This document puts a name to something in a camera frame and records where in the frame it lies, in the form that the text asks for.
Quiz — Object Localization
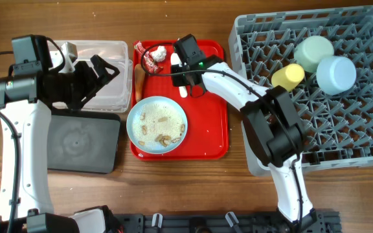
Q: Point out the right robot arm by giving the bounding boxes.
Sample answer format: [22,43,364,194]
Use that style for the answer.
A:
[171,56,317,232]

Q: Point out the light blue plate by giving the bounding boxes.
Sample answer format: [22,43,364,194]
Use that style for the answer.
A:
[126,96,188,155]

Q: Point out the light blue bowl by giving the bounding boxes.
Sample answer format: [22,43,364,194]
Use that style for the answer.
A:
[316,56,357,95]

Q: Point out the yellow plastic cup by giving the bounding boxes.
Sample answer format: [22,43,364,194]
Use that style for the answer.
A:
[271,63,305,92]

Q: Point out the red snack wrapper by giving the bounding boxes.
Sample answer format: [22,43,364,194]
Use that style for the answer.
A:
[133,41,163,74]

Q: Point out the grey dishwasher rack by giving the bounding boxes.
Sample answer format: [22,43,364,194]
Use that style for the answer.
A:
[228,5,373,172]

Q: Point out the white tissue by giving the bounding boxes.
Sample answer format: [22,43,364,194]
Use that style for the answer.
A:
[150,45,166,62]

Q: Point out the peanut and rice scraps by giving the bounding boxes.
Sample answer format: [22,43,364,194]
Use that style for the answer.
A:
[132,102,186,150]

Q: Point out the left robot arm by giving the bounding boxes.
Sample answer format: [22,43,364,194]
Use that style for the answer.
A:
[0,35,123,232]

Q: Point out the mint green bowl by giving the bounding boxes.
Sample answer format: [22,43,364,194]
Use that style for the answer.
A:
[294,36,334,73]

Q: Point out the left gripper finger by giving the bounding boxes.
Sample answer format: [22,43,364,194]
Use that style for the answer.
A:
[73,74,117,109]
[90,55,120,81]

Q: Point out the white plastic spoon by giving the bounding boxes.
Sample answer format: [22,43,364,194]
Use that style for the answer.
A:
[170,52,188,98]

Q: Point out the clear plastic bin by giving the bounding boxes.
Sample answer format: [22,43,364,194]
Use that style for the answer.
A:
[55,40,133,113]

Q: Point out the black plastic tray bin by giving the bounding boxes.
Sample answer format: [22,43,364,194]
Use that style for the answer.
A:
[47,109,121,173]

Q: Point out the orange carrot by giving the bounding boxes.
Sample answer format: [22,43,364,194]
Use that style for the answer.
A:
[134,63,146,102]

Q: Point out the red plastic serving tray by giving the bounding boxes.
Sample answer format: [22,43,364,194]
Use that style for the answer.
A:
[129,39,230,161]

